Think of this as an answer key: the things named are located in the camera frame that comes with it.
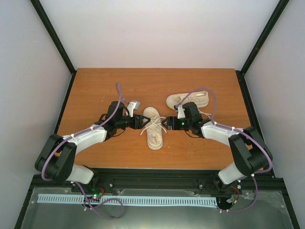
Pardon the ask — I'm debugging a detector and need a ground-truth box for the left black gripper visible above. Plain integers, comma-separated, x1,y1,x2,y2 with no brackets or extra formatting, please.
116,114,151,130

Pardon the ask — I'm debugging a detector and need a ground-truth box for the white lace sneaker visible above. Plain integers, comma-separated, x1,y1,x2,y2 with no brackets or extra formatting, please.
140,107,167,150
166,91,211,118

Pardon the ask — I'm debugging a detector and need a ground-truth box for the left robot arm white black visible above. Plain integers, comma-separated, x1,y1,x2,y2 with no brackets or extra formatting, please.
34,101,150,192

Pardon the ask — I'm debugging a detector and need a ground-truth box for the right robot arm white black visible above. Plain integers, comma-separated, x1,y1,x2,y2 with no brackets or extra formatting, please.
162,102,272,185

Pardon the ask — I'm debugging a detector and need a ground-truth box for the green lit circuit board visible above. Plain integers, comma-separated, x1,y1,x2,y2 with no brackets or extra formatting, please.
85,183,105,203

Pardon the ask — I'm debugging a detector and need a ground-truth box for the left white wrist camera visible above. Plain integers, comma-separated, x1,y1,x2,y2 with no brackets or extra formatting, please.
127,100,141,117

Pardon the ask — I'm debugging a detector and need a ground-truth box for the black aluminium frame rail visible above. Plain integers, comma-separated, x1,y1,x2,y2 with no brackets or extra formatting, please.
30,167,284,195

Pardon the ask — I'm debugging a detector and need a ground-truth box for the light blue cable duct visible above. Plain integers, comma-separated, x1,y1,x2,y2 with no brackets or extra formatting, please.
37,194,217,208

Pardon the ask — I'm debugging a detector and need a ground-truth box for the left black frame post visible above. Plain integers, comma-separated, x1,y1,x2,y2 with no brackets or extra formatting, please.
30,0,77,76

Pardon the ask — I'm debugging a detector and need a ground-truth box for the black frame post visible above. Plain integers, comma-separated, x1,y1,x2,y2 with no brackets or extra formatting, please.
30,0,77,76
239,0,290,74

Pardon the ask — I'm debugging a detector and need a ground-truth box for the right black frame post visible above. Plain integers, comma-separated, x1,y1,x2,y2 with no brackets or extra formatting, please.
239,0,290,74

